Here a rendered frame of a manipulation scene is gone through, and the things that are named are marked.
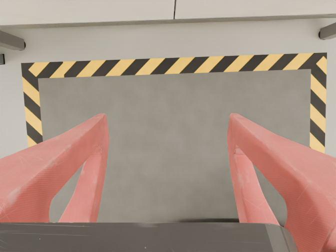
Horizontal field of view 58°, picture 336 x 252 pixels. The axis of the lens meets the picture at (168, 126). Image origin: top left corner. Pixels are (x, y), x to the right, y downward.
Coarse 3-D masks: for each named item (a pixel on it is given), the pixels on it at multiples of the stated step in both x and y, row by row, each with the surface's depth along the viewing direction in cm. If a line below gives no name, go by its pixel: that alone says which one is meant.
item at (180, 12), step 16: (176, 0) 59; (192, 0) 60; (208, 0) 60; (224, 0) 60; (240, 0) 61; (256, 0) 61; (272, 0) 62; (288, 0) 62; (304, 0) 62; (320, 0) 63; (176, 16) 72; (192, 16) 72; (208, 16) 73; (224, 16) 73; (240, 16) 74
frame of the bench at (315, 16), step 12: (24, 24) 75; (36, 24) 75; (48, 24) 75; (60, 24) 75; (72, 24) 76; (84, 24) 76; (96, 24) 77; (108, 24) 77; (120, 24) 78; (132, 24) 78; (0, 36) 97; (12, 36) 105; (324, 36) 109; (12, 48) 110
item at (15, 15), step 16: (0, 0) 56; (16, 0) 56; (32, 0) 56; (48, 0) 57; (64, 0) 57; (80, 0) 57; (96, 0) 58; (112, 0) 58; (128, 0) 58; (144, 0) 59; (160, 0) 59; (0, 16) 67; (16, 16) 67; (32, 16) 67; (48, 16) 68; (64, 16) 68; (80, 16) 69; (96, 16) 69; (112, 16) 70; (128, 16) 70; (144, 16) 71; (160, 16) 71
